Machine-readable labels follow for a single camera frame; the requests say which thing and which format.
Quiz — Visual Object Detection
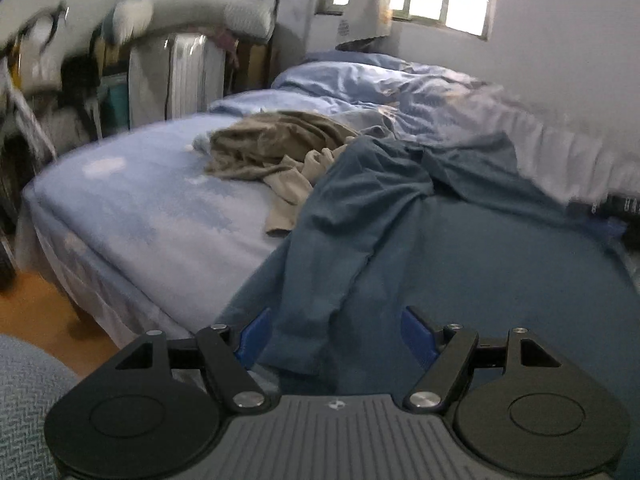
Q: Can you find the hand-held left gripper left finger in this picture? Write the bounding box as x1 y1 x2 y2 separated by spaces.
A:
115 307 281 413

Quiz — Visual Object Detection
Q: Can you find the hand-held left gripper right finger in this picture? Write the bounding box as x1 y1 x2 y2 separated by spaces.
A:
400 305 566 413

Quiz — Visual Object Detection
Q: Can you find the dark blue t-shirt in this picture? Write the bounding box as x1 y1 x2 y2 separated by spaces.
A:
212 136 640 398

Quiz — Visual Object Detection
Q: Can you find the beige garment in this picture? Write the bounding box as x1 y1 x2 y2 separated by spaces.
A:
205 111 362 237

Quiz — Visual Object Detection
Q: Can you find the light blue duvet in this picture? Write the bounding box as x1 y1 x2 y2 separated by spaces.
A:
207 52 640 207

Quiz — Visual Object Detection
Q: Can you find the light grey-blue shirt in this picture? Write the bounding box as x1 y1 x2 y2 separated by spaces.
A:
191 110 426 156

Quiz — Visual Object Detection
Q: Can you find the blue-grey woven cloth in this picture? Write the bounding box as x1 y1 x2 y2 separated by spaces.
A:
0 334 82 480

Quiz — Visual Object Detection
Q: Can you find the white ribbed suitcase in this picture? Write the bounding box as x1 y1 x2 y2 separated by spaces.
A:
127 32 227 132

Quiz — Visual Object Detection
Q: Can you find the cardboard box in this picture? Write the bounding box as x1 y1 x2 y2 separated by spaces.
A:
234 42 274 94

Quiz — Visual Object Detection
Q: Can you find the teal bin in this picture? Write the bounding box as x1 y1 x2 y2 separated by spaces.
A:
96 72 132 134

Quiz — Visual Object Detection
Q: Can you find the blue pillow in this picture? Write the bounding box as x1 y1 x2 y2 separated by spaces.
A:
304 50 402 69

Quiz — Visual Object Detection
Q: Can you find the pink cloth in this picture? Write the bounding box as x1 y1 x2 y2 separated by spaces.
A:
212 30 242 69

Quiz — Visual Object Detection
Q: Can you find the black bag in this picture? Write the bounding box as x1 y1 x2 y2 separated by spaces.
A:
60 55 102 107

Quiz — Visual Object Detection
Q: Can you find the white patterned curtain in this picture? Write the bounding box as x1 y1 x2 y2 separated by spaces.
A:
335 0 394 49

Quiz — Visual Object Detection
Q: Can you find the white bicycle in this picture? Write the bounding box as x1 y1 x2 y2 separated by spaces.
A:
0 2 71 271

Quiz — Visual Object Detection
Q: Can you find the white plush pillow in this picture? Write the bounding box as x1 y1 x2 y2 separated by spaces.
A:
112 0 276 44

